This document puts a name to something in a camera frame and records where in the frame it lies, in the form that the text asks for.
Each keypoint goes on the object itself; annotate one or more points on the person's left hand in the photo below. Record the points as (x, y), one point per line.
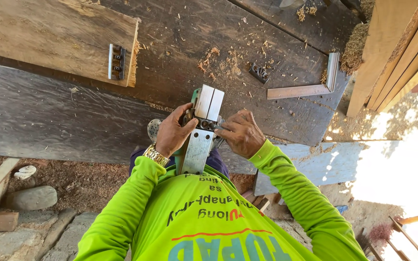
(171, 132)

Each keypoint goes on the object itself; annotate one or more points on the person's right hand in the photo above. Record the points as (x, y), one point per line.
(245, 136)

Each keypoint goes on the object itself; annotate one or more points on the person's right fingers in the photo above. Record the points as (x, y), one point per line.
(229, 132)

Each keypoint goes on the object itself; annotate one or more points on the small metal wrench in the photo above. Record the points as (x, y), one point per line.
(219, 127)

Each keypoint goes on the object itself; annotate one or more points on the green electric hand planer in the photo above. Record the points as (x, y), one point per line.
(198, 145)

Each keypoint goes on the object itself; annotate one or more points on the dark purple trousers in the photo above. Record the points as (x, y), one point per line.
(219, 161)

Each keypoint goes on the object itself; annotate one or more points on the black metal blade clamp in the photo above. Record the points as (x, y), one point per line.
(259, 73)

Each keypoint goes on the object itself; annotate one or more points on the scattered wood shavings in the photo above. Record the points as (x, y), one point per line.
(220, 61)

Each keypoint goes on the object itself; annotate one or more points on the grey perforated sandal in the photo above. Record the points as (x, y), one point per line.
(154, 128)

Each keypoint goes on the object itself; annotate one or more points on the pile of wood offcuts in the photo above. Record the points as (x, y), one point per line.
(261, 201)

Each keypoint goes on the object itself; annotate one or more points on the gold wristwatch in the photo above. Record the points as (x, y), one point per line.
(155, 156)

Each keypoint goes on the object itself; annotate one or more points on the metal try square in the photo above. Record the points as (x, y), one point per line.
(299, 91)

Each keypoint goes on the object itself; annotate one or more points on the pale blue painted board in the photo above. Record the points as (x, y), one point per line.
(314, 163)

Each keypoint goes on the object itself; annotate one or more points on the lime green printed shirt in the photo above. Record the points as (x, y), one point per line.
(209, 224)

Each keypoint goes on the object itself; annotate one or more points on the wide dark wood board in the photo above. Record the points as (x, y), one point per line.
(180, 32)

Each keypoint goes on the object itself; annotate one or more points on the planer blade with black clamp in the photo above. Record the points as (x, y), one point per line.
(117, 62)

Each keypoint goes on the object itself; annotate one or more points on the blue scrap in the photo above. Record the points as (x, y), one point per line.
(342, 209)

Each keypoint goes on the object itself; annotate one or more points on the grey metal object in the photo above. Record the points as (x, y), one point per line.
(291, 3)

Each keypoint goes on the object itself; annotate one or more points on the heap of sawdust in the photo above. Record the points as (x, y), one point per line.
(354, 49)

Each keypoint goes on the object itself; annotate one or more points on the straw broom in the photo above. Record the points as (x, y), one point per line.
(367, 244)

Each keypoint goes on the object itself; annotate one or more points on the long dark wood board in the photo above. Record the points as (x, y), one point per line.
(49, 116)

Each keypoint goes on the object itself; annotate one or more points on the stack of light wood planks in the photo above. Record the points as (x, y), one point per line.
(394, 54)

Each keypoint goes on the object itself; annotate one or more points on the light rough wood plank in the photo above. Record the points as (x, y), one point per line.
(49, 36)

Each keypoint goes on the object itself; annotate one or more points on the large grey stone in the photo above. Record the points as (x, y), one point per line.
(31, 198)

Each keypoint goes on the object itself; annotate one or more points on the wooden frame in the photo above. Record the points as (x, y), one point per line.
(412, 235)

